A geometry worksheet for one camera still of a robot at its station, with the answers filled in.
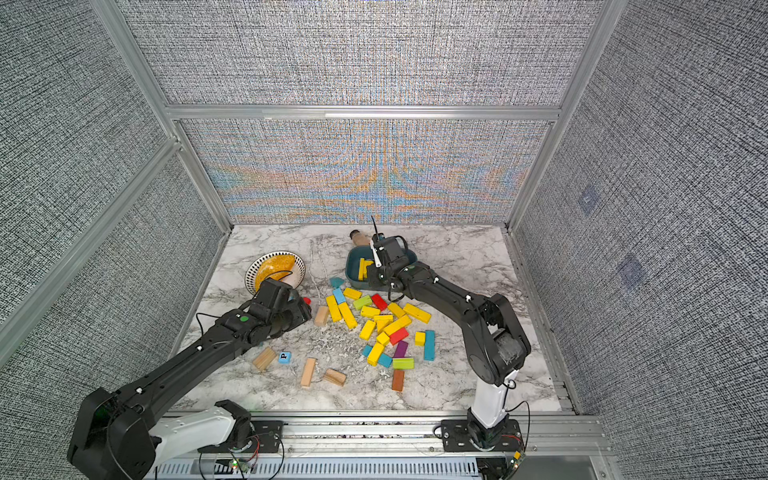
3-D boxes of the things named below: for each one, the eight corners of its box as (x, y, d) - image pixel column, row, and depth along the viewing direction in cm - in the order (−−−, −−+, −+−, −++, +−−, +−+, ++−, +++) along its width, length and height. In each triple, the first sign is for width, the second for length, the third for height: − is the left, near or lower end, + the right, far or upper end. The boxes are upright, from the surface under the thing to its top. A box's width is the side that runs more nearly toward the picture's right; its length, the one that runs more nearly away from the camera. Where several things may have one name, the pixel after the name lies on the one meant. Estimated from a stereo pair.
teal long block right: (424, 360, 88) (425, 357, 86) (424, 333, 93) (425, 329, 91) (433, 361, 88) (434, 358, 86) (433, 334, 93) (434, 330, 91)
